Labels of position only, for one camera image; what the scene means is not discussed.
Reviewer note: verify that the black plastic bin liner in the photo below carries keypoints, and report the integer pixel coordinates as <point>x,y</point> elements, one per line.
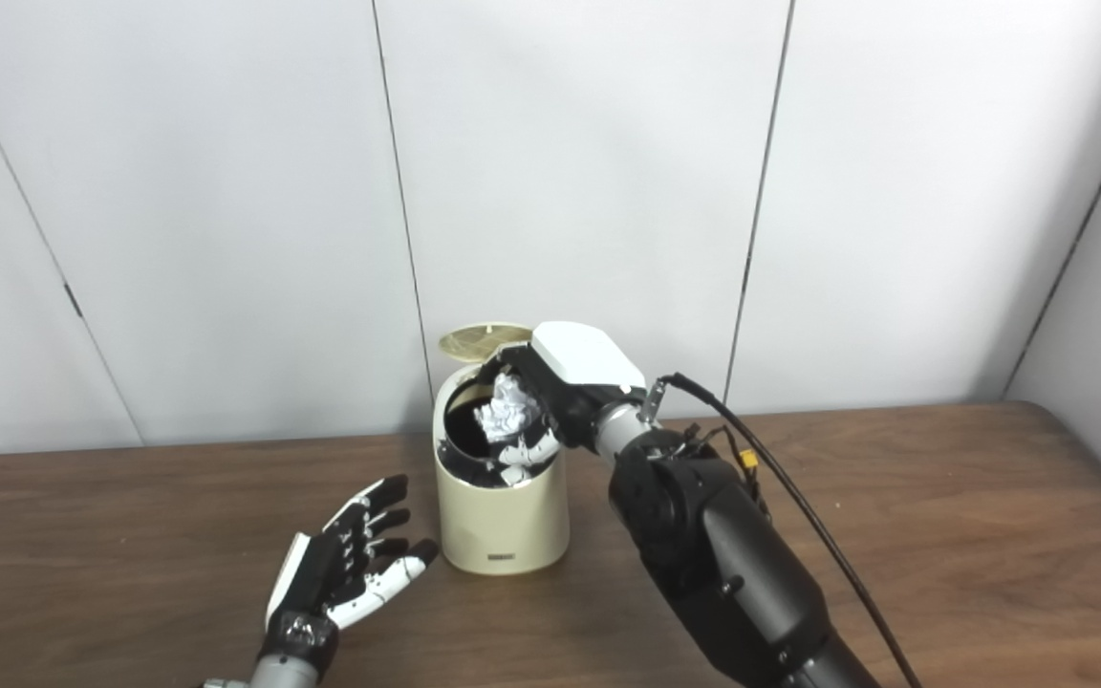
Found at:
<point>463,430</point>

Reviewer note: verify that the white paper ball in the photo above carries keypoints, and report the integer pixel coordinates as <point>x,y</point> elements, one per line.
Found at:
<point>507,411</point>

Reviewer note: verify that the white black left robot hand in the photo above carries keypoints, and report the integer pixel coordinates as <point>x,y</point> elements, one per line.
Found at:
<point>312,583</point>

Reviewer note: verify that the cream round bin lid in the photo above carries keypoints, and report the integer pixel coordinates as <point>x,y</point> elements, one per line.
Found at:
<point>474,341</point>

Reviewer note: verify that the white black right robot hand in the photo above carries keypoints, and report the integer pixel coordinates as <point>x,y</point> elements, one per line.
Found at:
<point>584,363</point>

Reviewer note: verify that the cream-colored desktop trash bin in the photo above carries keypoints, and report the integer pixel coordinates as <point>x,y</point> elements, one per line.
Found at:
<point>503,526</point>

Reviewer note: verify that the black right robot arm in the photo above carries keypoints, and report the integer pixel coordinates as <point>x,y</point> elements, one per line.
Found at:
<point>732,564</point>

